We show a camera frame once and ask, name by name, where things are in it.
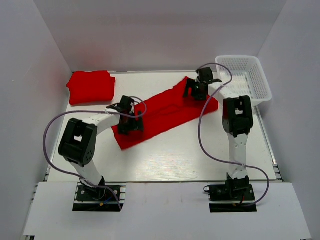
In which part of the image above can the red t shirt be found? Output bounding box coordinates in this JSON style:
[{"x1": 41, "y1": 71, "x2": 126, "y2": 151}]
[
  {"x1": 66, "y1": 70, "x2": 116, "y2": 106},
  {"x1": 112, "y1": 77, "x2": 210, "y2": 150}
]

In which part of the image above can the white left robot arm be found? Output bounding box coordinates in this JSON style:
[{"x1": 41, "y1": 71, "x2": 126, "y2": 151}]
[{"x1": 58, "y1": 95, "x2": 144, "y2": 188}]

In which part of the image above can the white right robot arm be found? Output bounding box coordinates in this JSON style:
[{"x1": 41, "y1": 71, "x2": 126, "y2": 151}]
[{"x1": 183, "y1": 66, "x2": 254, "y2": 181}]

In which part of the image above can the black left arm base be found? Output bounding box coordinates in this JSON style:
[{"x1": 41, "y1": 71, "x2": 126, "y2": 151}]
[{"x1": 75, "y1": 184, "x2": 116, "y2": 202}]

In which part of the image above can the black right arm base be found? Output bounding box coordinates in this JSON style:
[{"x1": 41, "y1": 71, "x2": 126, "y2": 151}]
[{"x1": 203, "y1": 184, "x2": 256, "y2": 202}]

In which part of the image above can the white plastic mesh basket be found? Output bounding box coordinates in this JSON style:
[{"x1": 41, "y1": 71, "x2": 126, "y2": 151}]
[{"x1": 215, "y1": 55, "x2": 272, "y2": 106}]

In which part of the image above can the red folded t shirt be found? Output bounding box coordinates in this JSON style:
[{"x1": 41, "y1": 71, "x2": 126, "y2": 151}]
[{"x1": 66, "y1": 70, "x2": 116, "y2": 106}]

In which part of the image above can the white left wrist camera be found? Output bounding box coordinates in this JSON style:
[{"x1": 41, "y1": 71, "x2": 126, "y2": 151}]
[{"x1": 133, "y1": 101, "x2": 142, "y2": 112}]

